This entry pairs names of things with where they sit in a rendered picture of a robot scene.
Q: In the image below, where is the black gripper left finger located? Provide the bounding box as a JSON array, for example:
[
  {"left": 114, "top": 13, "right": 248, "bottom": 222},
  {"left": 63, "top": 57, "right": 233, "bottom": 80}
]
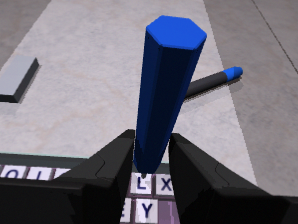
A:
[{"left": 0, "top": 129, "right": 135, "bottom": 224}]

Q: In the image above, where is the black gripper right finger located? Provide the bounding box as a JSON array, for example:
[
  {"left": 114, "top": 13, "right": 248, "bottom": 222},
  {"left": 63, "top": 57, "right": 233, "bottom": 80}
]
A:
[{"left": 168, "top": 133, "right": 298, "bottom": 224}]

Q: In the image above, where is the dark grey keyboard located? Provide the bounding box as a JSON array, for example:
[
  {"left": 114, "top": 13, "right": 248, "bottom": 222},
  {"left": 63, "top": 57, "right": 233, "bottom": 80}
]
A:
[{"left": 0, "top": 151, "right": 180, "bottom": 224}]

